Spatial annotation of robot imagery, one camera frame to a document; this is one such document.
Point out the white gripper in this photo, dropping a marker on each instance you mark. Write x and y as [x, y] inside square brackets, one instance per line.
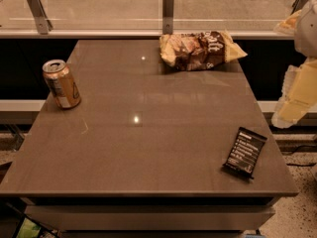
[307, 34]

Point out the brown chip bag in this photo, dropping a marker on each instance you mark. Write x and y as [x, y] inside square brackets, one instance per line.
[199, 51]

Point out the orange soda can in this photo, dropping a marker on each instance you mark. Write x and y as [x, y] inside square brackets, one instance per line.
[61, 83]

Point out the grey table drawer front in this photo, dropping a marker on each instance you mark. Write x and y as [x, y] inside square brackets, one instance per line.
[151, 218]

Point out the green object under table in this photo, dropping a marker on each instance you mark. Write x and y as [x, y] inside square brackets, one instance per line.
[29, 229]

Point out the middle metal rail bracket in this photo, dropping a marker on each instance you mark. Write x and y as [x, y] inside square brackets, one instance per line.
[167, 16]

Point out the left metal rail bracket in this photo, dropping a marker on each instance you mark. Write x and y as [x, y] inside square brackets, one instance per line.
[42, 21]

